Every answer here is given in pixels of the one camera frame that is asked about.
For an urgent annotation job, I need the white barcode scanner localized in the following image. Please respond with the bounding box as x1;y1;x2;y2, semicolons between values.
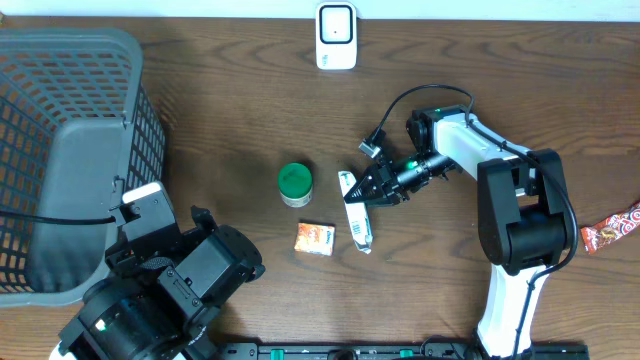
315;1;358;71

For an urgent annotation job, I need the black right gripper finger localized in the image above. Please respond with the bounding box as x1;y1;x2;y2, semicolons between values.
343;164;385;204
358;192;408;207

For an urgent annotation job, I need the red chocolate bar wrapper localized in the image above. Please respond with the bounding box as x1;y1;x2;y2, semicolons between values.
580;202;639;255

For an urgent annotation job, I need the green lid jar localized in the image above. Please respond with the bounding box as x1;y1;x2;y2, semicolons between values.
278;162;313;208

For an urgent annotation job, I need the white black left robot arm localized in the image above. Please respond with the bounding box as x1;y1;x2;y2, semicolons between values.
50;207;265;359

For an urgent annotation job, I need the small orange snack packet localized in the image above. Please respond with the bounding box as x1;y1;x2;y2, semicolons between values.
294;223;335;256

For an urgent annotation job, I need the white green carton box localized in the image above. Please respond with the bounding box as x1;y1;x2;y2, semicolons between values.
338;171;374;254

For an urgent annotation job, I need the grey plastic basket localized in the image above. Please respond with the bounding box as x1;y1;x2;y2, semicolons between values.
1;28;166;308

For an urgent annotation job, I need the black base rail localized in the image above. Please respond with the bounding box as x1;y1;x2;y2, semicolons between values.
214;341;591;360

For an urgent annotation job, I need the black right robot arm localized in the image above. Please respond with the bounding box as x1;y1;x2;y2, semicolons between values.
343;105;571;359

